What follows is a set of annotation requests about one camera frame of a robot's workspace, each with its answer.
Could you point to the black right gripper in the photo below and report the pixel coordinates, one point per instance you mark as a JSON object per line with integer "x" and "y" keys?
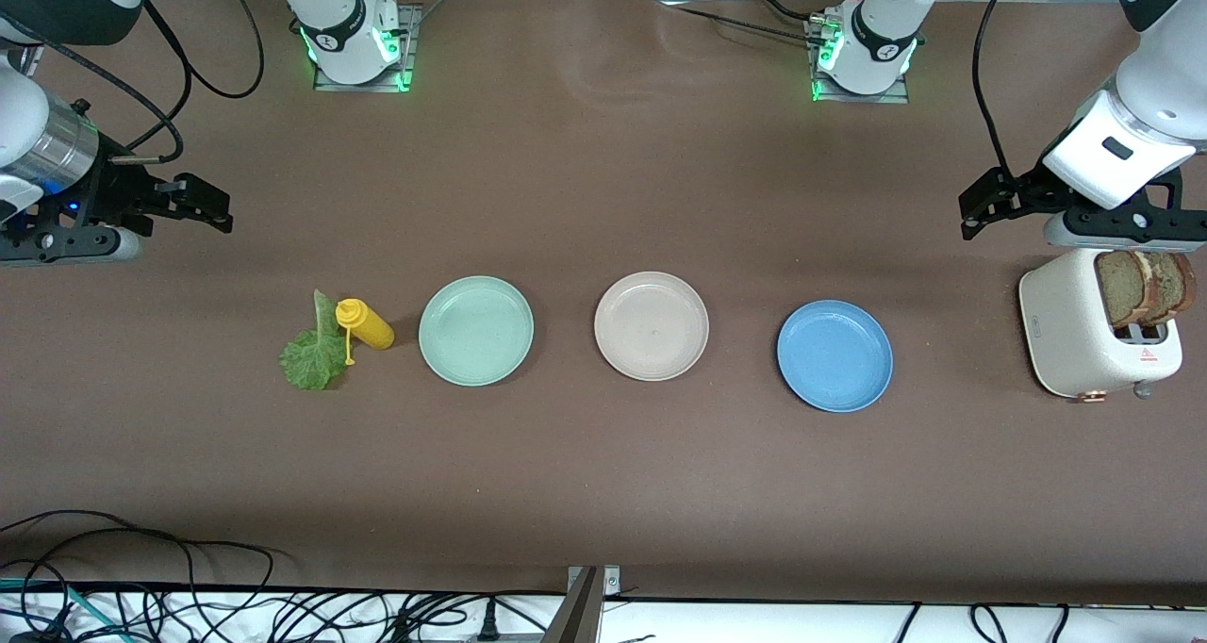
{"x": 113, "y": 190}

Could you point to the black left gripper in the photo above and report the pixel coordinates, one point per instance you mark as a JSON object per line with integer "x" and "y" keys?
{"x": 1031, "y": 191}

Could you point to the brown bread slice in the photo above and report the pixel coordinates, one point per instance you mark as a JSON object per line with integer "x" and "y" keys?
{"x": 1120, "y": 289}
{"x": 1174, "y": 289}

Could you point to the green lettuce leaf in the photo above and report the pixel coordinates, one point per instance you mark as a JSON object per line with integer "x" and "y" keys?
{"x": 311, "y": 360}

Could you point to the yellow squeeze bottle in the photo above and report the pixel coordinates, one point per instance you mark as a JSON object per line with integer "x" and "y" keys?
{"x": 370, "y": 327}

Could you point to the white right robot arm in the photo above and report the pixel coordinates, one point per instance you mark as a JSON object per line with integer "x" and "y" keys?
{"x": 344, "y": 30}

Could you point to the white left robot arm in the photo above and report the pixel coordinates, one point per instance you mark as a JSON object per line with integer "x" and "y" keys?
{"x": 1160, "y": 87}

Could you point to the blue plate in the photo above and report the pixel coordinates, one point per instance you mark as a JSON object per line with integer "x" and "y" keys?
{"x": 834, "y": 355}

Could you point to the mint green plate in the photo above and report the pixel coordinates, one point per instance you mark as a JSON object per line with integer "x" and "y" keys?
{"x": 476, "y": 332}

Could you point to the beige plate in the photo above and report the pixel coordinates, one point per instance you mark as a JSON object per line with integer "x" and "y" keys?
{"x": 651, "y": 327}

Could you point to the white toaster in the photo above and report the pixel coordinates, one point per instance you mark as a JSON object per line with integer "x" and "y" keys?
{"x": 1066, "y": 332}

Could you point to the brown table cover sheet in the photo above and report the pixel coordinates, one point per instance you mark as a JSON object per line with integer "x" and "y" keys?
{"x": 603, "y": 492}

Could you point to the white lower shelf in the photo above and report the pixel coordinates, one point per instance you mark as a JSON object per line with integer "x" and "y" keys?
{"x": 754, "y": 626}

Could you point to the black power plug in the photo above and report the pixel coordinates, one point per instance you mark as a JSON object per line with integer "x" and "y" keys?
{"x": 488, "y": 624}

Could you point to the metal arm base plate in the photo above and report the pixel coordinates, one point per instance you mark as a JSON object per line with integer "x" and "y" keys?
{"x": 407, "y": 58}
{"x": 896, "y": 98}

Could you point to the grey metal post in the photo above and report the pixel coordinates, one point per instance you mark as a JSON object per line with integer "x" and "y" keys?
{"x": 580, "y": 615}

